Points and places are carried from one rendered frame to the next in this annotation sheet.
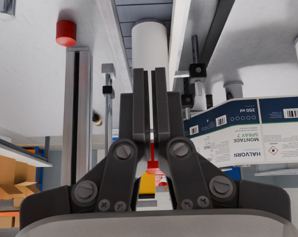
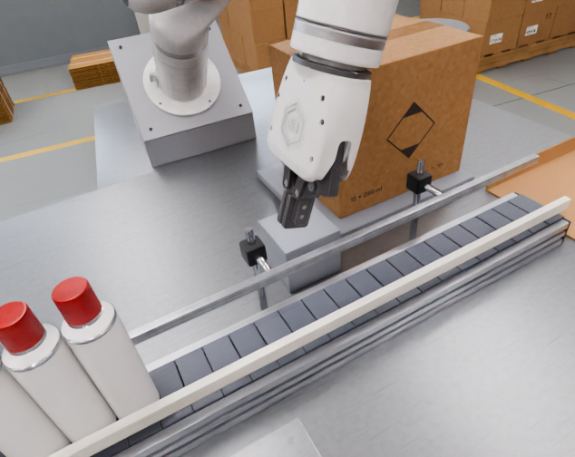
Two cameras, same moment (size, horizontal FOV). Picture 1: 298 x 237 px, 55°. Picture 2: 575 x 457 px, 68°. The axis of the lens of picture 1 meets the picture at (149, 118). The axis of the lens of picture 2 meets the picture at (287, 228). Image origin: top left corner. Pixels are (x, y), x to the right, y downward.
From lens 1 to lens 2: 52 cm
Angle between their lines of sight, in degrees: 99
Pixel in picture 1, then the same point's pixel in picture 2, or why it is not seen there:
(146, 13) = (168, 390)
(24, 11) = not seen: hidden behind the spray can
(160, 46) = (149, 389)
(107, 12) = (238, 287)
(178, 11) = (211, 377)
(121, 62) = (163, 321)
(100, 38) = not seen: hidden behind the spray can
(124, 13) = (163, 371)
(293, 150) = not seen: outside the picture
